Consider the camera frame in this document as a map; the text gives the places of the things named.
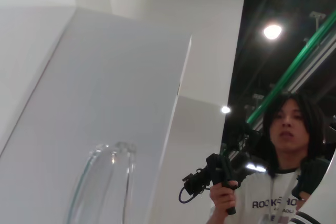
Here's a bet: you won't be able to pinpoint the black controller cable loop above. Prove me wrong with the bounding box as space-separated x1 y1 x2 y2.
178 182 211 206

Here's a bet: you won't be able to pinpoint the clear transparent glasses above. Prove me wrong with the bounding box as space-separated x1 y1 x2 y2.
65 141 139 224

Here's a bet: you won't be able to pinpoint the black handheld controller with cable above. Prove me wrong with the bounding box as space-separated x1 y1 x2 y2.
182 129 253 216

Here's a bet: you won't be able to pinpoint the person left hand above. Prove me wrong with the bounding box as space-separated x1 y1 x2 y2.
298 190 312 201

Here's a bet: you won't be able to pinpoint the person in white t-shirt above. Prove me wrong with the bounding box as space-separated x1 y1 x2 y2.
209 92 326 224

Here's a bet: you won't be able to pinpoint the green ceiling pipe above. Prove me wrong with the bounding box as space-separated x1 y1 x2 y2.
246 8 336 127

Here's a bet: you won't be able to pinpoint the grey ceiling rail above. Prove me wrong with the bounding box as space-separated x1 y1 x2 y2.
286 34 336 99

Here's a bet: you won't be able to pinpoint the person right forearm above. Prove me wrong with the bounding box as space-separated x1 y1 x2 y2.
208 205 224 224

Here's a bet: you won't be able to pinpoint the large round ceiling light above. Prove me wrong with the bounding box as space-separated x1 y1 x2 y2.
263 24 284 40

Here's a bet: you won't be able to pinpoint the person right hand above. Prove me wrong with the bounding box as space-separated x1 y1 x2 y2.
209 179 244 211

